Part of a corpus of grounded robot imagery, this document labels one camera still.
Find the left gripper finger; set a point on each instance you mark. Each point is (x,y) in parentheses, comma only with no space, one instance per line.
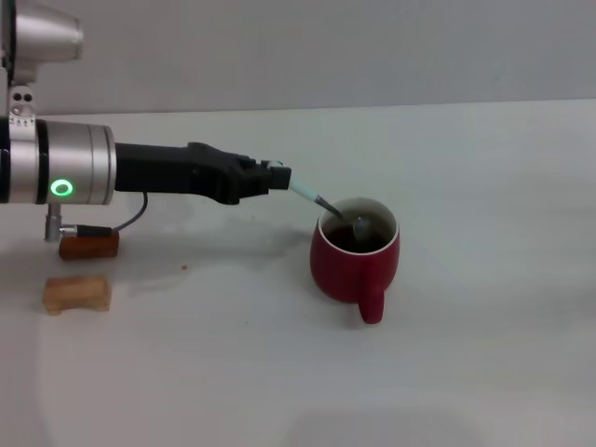
(272,164)
(279,179)

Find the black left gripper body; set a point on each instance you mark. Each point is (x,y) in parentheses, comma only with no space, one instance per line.
(186,172)

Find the red ceramic mug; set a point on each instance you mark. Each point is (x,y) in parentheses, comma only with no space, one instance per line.
(354,274)

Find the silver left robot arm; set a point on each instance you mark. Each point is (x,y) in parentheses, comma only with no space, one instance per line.
(56,160)

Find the dark coffee liquid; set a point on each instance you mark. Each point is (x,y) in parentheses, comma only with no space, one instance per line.
(372,242)

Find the dark brown wooden block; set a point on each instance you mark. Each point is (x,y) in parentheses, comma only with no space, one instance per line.
(93,247)

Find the light wooden block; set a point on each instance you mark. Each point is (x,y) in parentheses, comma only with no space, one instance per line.
(77,293)

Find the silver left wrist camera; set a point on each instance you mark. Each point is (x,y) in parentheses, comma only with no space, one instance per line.
(44,35)

